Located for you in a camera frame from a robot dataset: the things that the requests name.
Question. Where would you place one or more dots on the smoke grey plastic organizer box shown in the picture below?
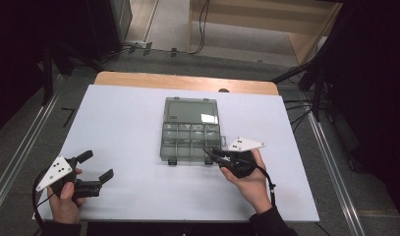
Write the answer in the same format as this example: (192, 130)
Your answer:
(191, 131)

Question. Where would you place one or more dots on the metal floor rail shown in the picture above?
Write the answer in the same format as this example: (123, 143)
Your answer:
(335, 177)
(20, 154)

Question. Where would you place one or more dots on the person's left hand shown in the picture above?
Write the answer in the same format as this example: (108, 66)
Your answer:
(65, 206)

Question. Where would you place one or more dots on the person's right hand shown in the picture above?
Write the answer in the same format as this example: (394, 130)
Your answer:
(250, 188)

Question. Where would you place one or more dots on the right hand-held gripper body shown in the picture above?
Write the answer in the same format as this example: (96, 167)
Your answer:
(241, 162)

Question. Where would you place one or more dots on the wooden cabinet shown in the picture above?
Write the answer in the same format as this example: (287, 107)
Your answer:
(253, 19)

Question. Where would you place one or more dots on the black curtain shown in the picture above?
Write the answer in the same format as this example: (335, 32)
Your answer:
(371, 82)

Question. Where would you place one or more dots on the black metal stand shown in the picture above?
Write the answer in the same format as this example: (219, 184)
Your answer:
(314, 82)

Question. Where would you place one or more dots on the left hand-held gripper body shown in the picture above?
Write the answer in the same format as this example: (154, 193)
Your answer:
(55, 170)

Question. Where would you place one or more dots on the wooden table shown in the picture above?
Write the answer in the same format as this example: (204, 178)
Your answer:
(174, 82)

